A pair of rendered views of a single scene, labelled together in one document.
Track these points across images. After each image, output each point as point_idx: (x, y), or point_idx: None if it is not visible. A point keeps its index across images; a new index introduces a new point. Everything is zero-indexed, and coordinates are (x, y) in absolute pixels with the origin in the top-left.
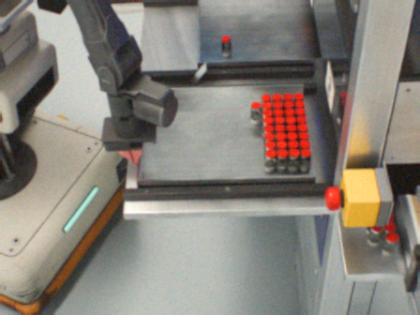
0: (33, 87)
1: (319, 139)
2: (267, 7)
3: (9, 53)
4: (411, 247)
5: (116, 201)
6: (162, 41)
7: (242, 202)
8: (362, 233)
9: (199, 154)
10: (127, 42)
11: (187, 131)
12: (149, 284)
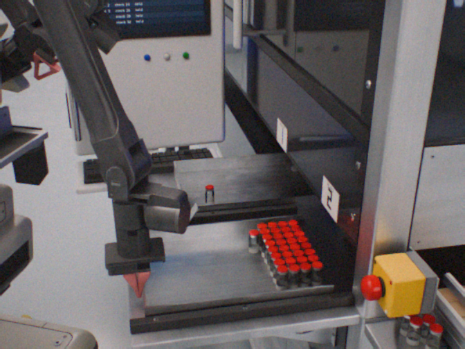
0: (7, 260)
1: (320, 260)
2: (237, 169)
3: None
4: (461, 334)
5: None
6: None
7: (261, 320)
8: (397, 336)
9: (204, 282)
10: (136, 145)
11: (187, 265)
12: None
